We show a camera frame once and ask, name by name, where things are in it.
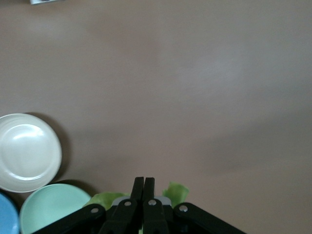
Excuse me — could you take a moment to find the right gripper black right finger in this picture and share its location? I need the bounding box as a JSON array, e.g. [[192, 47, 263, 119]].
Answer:
[[142, 177, 247, 234]]

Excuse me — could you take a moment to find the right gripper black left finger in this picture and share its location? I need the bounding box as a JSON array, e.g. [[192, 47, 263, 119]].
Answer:
[[31, 176, 144, 234]]

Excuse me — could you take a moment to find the green lettuce leaf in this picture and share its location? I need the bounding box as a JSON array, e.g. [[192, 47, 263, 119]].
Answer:
[[90, 181, 190, 234]]

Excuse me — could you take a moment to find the pale green plate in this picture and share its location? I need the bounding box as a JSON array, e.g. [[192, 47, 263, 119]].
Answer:
[[19, 183, 92, 234]]

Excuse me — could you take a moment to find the light blue plate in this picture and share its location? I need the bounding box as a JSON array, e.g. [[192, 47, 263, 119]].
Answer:
[[0, 192, 20, 234]]

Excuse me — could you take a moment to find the beige plate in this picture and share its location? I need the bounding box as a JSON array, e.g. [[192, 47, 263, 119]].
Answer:
[[0, 113, 62, 193]]

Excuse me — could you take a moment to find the brown table cover sheet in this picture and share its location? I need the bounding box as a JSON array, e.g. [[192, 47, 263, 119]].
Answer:
[[0, 0, 312, 234]]

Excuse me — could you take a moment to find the white metal bracket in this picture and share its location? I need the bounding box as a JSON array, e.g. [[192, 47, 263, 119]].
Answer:
[[30, 0, 66, 5]]

